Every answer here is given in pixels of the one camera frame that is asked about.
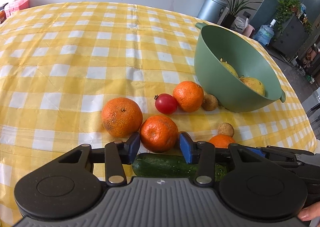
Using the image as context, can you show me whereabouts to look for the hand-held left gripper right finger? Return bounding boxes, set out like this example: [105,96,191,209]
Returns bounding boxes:
[179,132,251,184]

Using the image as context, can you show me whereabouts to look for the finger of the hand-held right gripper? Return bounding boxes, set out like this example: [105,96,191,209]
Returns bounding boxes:
[267,145,315,156]
[246,146,303,167]

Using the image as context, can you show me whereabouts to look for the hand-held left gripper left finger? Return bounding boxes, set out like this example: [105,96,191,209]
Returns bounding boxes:
[57,133,141,185]

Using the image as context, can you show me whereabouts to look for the medium orange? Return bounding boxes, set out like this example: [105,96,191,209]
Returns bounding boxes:
[139,115,179,153]
[172,80,204,113]

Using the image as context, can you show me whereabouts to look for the large orange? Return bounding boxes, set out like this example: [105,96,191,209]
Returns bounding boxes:
[101,97,143,138]

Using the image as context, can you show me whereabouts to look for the small orange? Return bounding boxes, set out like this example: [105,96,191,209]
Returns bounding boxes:
[209,134,236,149]

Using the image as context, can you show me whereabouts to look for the brown longan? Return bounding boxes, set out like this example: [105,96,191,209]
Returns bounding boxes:
[217,123,235,138]
[201,94,219,112]

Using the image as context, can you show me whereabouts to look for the green plastic bowl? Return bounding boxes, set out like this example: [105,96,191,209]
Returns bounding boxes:
[194,22,286,113]

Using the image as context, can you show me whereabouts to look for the person's right hand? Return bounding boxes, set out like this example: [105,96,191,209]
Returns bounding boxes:
[298,201,320,222]

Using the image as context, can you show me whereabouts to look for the green cucumber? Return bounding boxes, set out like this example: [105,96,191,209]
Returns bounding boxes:
[132,153,228,182]

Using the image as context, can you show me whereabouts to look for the red cherry tomato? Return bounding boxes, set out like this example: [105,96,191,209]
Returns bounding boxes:
[154,93,178,114]

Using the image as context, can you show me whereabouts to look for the yellow green pear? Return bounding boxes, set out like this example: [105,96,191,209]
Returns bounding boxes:
[239,77,265,97]
[219,58,240,79]

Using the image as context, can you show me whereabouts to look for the yellow checked tablecloth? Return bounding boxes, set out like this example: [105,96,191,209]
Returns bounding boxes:
[0,2,314,227]

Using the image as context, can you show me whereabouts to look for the dark cabinet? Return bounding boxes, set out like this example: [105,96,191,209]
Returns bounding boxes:
[271,14,310,61]

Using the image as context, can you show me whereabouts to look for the blue water jug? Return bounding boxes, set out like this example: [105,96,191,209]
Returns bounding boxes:
[257,19,277,47]

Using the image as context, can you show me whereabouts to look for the pink stool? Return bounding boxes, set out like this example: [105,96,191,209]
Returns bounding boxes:
[244,24,256,38]

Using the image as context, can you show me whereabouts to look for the white plastic bag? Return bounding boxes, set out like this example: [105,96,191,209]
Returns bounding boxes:
[230,17,249,34]

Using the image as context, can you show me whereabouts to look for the grey pedal trash can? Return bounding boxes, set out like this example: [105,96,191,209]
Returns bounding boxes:
[197,0,228,25]

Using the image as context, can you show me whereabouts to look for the trailing ivy plant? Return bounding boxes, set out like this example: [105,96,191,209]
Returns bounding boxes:
[274,0,313,35]

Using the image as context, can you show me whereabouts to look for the long-leaf potted plant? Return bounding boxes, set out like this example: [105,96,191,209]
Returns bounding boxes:
[221,0,263,29]

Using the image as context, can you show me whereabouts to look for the pink storage box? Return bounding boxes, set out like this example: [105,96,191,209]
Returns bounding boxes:
[4,0,30,18]

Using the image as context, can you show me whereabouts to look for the orange cardboard box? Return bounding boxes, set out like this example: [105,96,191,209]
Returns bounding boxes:
[0,5,8,24]

